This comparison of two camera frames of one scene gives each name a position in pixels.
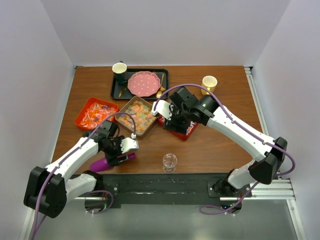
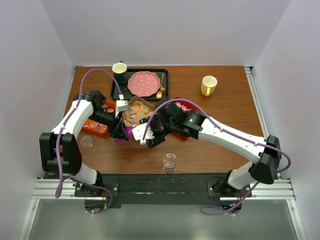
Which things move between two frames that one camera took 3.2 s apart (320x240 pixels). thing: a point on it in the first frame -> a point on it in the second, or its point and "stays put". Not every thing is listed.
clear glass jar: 169,161 stays put
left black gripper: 112,159 -> 119,132
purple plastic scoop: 102,164 -> 129,133
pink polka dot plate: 143,83 stays put
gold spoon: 162,88 stays put
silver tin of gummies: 142,111 stays put
